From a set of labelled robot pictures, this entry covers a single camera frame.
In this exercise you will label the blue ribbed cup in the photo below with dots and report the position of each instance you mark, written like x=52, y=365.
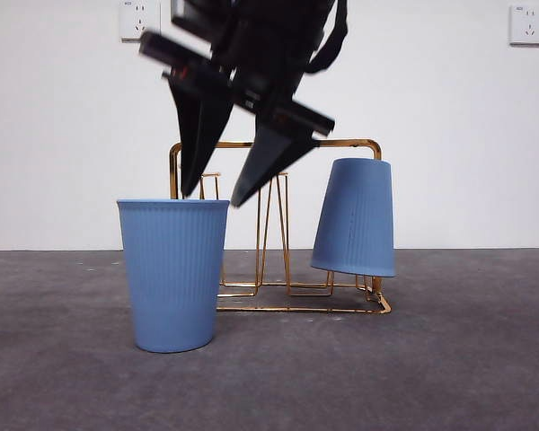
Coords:
x=175, y=278
x=355, y=215

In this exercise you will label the white wall socket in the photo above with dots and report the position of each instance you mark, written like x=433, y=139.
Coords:
x=132, y=22
x=527, y=24

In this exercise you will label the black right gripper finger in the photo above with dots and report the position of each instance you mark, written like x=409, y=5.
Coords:
x=197, y=130
x=269, y=152

